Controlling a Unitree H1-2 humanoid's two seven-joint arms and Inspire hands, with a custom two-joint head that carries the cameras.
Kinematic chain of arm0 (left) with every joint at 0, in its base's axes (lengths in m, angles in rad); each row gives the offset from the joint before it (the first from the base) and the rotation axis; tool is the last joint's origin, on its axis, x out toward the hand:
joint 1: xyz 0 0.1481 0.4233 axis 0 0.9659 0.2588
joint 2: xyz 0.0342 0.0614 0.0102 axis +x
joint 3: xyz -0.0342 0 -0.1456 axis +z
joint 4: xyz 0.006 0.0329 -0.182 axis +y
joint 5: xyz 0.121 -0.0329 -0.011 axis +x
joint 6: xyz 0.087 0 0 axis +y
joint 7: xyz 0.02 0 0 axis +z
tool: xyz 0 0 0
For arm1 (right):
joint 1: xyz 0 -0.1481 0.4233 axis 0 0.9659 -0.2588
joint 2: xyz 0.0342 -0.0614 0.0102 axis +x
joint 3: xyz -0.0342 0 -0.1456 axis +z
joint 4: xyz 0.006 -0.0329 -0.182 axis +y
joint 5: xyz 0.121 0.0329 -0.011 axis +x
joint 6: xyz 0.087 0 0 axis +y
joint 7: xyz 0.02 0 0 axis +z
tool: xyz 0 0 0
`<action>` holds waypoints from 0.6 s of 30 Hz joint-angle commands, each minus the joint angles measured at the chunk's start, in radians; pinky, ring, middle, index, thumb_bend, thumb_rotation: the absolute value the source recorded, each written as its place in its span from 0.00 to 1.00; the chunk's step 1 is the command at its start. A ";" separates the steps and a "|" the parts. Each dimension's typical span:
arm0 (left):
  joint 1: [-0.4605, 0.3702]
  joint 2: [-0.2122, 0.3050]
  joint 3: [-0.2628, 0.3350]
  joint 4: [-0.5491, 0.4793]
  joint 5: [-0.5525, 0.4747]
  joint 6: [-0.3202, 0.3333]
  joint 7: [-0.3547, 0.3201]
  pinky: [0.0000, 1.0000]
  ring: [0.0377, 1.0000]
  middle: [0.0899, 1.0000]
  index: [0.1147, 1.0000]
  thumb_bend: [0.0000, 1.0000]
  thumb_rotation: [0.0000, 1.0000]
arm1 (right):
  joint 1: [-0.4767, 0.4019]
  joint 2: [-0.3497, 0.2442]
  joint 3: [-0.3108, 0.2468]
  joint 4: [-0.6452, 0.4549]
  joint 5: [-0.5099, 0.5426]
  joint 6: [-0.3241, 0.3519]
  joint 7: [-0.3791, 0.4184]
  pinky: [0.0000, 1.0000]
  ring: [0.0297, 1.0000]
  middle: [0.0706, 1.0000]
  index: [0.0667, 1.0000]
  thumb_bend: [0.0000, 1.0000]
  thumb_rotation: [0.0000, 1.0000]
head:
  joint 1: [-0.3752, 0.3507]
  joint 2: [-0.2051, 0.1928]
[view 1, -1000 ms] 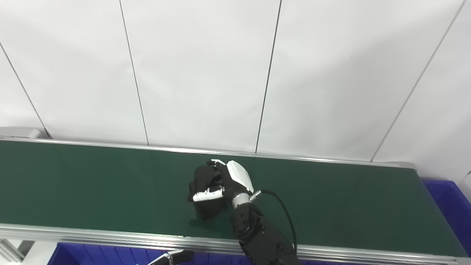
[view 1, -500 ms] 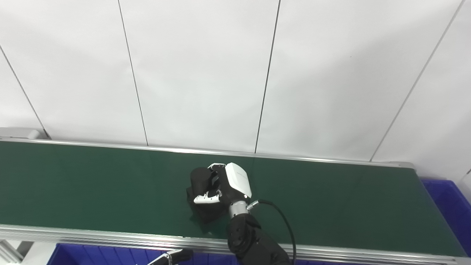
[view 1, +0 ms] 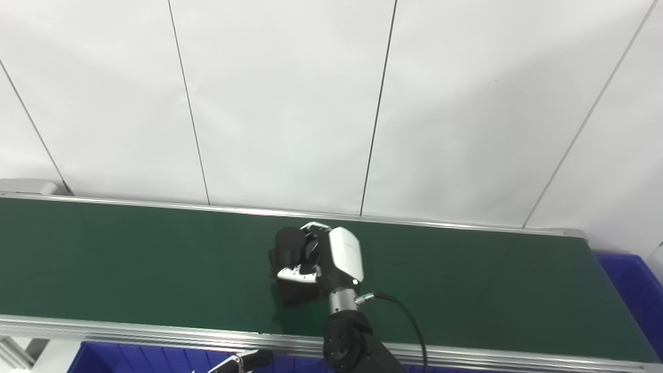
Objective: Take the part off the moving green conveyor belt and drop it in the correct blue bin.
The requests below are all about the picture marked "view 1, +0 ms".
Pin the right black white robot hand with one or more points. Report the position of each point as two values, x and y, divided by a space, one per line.
344 256

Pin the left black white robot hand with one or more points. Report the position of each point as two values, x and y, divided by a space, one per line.
248 358

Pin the black cylinder block part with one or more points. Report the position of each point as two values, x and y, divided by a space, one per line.
290 248

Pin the blue plastic bin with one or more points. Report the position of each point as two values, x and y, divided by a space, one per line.
639 295
134 360

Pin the green conveyor belt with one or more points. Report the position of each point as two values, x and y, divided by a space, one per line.
129 264

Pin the aluminium conveyor leg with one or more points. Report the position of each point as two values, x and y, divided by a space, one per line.
18 352

